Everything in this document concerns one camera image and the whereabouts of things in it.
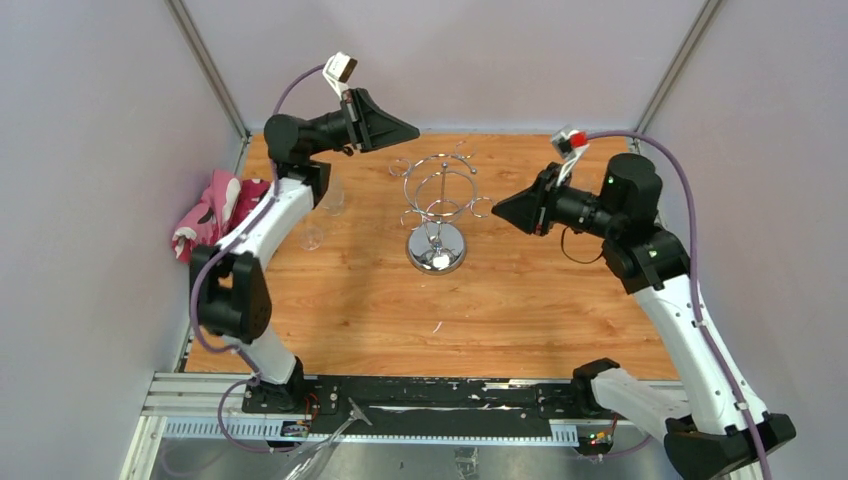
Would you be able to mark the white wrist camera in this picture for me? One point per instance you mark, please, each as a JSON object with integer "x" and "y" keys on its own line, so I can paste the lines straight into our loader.
{"x": 570, "y": 143}
{"x": 337, "y": 70}

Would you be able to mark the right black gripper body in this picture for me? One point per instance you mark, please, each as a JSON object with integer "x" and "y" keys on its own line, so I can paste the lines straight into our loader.
{"x": 547, "y": 198}

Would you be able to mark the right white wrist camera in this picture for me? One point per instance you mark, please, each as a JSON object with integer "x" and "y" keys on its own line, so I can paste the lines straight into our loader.
{"x": 570, "y": 143}

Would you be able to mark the left aluminium frame post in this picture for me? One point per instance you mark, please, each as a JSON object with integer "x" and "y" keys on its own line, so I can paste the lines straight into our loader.
{"x": 193, "y": 38}

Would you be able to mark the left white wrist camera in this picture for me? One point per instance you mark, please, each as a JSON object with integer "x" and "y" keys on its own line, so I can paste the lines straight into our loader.
{"x": 337, "y": 70}

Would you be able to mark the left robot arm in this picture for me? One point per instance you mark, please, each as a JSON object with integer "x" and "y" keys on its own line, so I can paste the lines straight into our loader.
{"x": 230, "y": 305}

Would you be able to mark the chrome wine glass rack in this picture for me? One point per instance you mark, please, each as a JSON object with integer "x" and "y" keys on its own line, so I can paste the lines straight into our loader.
{"x": 439, "y": 190}

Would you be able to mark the aluminium frame post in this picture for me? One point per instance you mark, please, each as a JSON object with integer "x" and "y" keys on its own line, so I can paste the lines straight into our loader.
{"x": 705, "y": 16}
{"x": 193, "y": 38}

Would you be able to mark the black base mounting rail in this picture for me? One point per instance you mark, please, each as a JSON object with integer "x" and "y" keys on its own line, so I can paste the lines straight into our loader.
{"x": 440, "y": 410}

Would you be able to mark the pink camouflage cloth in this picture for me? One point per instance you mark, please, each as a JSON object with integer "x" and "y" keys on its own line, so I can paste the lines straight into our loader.
{"x": 223, "y": 205}

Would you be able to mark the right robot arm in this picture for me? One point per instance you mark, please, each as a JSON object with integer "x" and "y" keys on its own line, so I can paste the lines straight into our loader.
{"x": 721, "y": 429}

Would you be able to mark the right aluminium frame post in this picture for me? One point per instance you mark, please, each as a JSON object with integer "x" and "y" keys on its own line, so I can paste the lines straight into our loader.
{"x": 705, "y": 16}

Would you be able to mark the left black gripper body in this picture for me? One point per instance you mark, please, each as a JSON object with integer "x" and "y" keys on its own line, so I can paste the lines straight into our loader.
{"x": 349, "y": 108}

